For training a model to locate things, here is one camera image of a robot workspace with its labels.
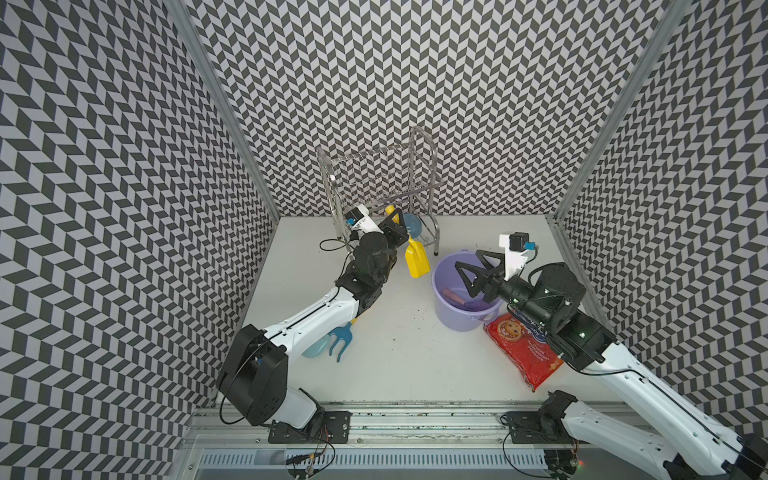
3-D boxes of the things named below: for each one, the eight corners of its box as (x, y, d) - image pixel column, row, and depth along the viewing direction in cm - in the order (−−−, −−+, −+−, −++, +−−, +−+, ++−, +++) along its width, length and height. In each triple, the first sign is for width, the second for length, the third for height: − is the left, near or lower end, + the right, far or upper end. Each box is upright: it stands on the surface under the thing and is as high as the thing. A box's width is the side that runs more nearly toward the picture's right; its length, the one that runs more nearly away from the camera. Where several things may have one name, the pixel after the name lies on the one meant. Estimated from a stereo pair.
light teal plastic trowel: (307, 364, 85) (306, 361, 83) (303, 355, 86) (301, 353, 85) (334, 345, 88) (333, 342, 87) (329, 337, 90) (328, 334, 88)
